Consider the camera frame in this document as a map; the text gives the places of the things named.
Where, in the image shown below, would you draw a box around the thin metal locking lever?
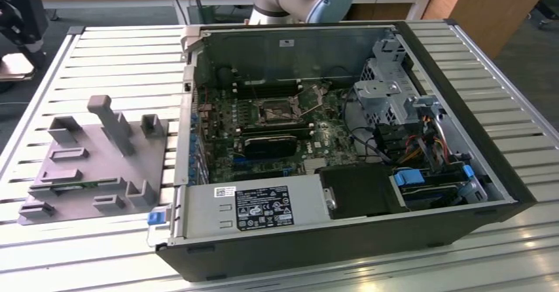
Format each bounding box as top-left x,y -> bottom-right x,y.
246,75 -> 261,105

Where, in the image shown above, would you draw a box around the metal socket cover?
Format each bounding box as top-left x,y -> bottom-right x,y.
294,82 -> 329,118

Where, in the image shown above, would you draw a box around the grey parts rack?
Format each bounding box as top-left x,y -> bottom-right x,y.
15,94 -> 171,227

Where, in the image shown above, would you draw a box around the green motherboard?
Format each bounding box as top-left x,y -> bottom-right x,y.
190,82 -> 362,183

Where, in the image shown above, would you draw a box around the green RAM stick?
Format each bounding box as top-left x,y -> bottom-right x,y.
51,180 -> 101,190

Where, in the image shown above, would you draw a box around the black graphics card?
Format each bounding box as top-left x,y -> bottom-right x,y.
241,134 -> 298,160

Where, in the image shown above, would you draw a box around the blue case latch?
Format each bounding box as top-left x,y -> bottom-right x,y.
146,210 -> 170,227

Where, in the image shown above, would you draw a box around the silver power supply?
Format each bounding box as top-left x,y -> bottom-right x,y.
171,173 -> 333,240

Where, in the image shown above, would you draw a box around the silver metal drive cage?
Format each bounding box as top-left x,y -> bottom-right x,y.
350,38 -> 446,129

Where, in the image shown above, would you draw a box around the black plastic fan shroud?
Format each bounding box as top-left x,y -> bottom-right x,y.
317,166 -> 410,221

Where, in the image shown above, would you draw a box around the black open PC case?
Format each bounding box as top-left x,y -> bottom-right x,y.
145,19 -> 538,283

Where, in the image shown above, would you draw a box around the hard disk in blue carrier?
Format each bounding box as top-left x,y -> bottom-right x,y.
390,167 -> 489,211

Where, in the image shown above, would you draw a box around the wooden cabinet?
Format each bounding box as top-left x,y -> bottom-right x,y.
444,0 -> 559,60

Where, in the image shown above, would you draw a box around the dark office chair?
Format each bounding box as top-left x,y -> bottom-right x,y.
532,0 -> 559,31

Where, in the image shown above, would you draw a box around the coloured power wire bundle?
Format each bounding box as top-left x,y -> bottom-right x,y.
402,115 -> 453,168

